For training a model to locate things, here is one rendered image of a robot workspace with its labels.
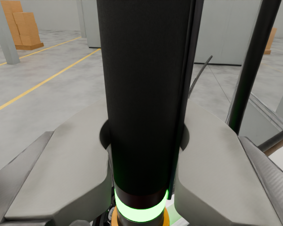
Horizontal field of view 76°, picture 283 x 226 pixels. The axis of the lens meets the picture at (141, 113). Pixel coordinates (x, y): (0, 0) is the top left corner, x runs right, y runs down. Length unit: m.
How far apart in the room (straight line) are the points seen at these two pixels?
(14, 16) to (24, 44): 0.93
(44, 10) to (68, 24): 1.62
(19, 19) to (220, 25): 6.67
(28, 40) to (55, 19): 6.20
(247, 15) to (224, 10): 0.60
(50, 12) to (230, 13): 11.32
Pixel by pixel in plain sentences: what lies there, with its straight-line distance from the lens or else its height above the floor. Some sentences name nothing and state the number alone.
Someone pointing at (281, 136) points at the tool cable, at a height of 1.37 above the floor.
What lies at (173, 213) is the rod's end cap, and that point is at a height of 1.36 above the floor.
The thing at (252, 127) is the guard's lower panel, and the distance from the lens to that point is 1.41.
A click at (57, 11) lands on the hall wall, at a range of 14.24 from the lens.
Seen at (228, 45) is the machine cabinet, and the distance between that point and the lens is 5.92.
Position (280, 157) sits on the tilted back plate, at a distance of 0.54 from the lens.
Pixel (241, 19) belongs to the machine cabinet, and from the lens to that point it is 5.89.
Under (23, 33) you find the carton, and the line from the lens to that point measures 8.50.
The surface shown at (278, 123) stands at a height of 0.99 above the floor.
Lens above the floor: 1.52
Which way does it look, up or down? 31 degrees down
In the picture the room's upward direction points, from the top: 1 degrees clockwise
